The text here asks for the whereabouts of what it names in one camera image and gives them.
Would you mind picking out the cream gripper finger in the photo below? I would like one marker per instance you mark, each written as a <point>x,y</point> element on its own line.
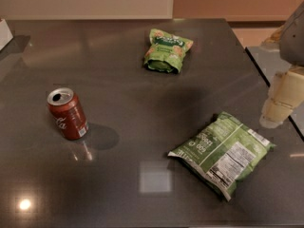
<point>274,39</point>
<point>285,94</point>

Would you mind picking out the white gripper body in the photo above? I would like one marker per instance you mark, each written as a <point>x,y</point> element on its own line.
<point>293,38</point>

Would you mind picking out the red coke can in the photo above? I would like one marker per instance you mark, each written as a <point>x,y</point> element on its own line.
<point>65,107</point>

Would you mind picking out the large green chip bag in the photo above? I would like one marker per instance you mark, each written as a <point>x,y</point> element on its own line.
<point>224,153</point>

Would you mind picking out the small green snack bag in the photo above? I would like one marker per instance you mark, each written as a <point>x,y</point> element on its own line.
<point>166,52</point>

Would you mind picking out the white box at left edge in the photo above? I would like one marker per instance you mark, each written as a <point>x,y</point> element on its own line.
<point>5,34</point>

